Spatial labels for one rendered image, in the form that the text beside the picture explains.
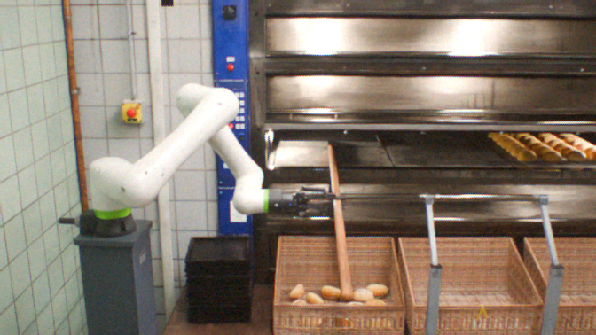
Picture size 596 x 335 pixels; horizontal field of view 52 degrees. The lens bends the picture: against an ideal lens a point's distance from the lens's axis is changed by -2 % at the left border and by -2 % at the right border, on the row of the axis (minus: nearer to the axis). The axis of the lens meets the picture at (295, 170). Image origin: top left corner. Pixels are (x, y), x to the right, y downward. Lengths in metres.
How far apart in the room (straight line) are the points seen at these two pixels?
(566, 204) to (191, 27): 1.95
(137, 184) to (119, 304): 0.47
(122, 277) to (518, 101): 1.89
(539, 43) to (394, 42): 0.65
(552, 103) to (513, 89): 0.19
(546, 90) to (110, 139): 2.04
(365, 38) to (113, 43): 1.14
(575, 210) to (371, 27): 1.32
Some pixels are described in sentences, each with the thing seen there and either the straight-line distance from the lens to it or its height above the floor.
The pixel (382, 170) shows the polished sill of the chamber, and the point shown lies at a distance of 2.93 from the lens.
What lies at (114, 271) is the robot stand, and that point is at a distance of 2.14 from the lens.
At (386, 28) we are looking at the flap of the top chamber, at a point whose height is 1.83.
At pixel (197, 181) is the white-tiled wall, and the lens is 2.98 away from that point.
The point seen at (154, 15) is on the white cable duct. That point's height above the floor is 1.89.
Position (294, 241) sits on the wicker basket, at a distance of 2.99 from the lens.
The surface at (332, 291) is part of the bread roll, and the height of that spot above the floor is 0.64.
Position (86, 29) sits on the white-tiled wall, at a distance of 2.99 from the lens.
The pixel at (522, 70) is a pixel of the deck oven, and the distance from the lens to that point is 2.99.
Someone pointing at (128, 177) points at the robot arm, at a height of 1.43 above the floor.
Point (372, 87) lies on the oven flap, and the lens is 2.86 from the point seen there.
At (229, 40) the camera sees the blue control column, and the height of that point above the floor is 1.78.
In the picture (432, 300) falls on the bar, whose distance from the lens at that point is 2.53.
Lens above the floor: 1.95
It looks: 15 degrees down
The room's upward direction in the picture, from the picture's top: straight up
